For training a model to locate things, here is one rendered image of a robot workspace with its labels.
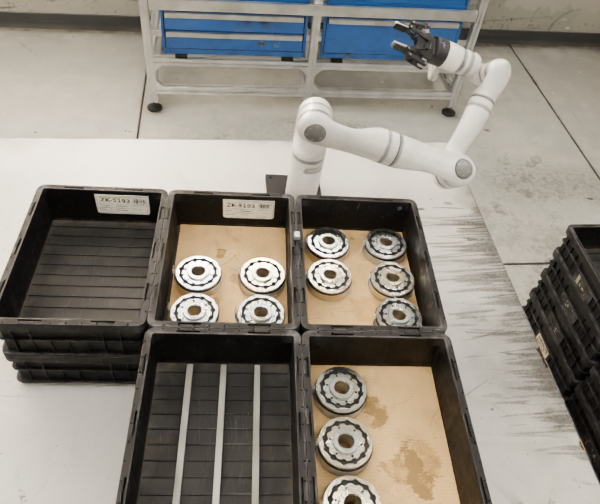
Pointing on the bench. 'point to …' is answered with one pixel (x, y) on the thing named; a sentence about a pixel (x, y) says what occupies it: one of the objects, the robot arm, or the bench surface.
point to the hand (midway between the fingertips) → (398, 35)
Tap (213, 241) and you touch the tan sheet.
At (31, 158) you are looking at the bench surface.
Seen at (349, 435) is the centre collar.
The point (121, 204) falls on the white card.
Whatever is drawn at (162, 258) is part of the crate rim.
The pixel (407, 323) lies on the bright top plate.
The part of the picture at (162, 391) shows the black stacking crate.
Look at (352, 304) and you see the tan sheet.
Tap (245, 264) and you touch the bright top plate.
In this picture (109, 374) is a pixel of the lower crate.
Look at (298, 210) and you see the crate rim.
